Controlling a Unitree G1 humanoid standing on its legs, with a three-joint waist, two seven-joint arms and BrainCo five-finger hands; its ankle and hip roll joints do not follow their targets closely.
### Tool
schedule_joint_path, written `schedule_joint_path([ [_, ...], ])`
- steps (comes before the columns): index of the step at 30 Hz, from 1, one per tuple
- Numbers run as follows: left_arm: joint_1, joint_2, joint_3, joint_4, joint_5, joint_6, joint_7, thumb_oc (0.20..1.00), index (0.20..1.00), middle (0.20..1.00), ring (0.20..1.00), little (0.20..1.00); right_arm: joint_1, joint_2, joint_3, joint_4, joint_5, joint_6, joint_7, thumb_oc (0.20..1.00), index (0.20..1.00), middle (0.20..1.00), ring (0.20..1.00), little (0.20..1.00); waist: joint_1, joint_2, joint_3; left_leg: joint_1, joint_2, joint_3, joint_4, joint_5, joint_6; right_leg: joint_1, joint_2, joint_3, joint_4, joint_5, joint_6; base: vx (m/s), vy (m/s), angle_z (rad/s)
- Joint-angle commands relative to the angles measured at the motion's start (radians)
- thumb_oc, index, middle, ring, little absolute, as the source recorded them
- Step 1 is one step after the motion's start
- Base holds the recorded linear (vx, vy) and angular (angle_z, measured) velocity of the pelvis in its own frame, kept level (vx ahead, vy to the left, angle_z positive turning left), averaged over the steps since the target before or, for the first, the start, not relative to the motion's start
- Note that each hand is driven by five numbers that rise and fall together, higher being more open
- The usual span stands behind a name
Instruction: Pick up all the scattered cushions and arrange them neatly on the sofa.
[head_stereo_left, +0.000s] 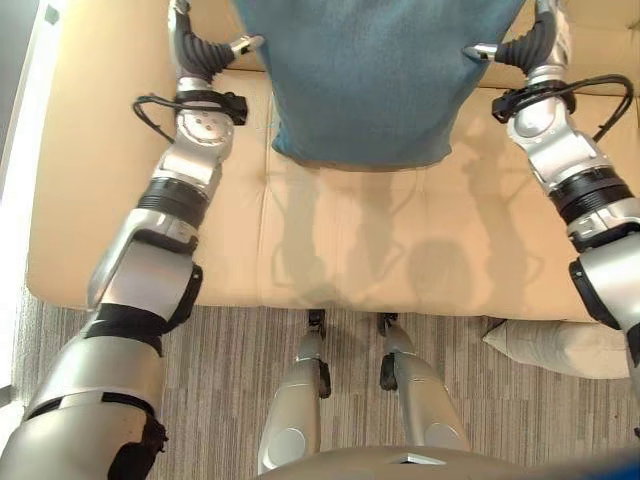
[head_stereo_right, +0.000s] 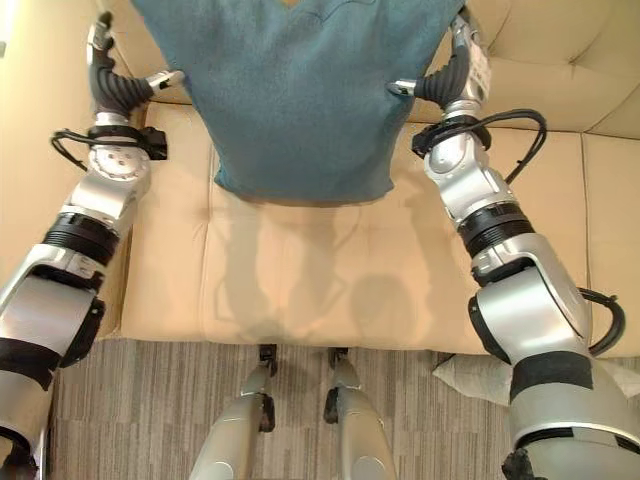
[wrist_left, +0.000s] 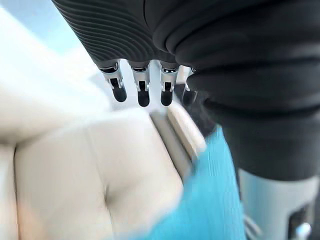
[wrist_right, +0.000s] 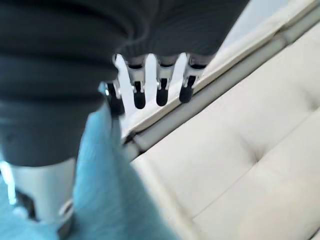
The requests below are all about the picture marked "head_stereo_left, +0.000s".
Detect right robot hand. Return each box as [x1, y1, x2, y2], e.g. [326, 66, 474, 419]
[462, 0, 572, 77]

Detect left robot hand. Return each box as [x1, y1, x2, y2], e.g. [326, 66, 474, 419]
[167, 0, 265, 87]

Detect blue cushion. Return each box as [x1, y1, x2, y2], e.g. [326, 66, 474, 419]
[232, 0, 524, 172]

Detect beige leather sofa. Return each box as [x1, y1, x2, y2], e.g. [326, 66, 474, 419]
[25, 0, 640, 326]

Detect beige cushion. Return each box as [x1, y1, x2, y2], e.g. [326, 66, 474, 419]
[482, 318, 632, 380]

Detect silver left robot leg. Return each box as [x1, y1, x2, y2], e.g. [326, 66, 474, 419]
[256, 308, 332, 475]

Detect silver robot torso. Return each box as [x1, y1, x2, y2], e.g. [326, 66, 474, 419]
[254, 445, 640, 480]

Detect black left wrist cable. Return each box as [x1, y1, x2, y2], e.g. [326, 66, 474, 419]
[131, 93, 179, 146]

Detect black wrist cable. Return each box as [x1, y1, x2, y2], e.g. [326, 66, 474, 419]
[559, 73, 636, 145]
[131, 93, 179, 146]

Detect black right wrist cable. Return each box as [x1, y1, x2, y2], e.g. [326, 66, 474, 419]
[559, 73, 636, 145]

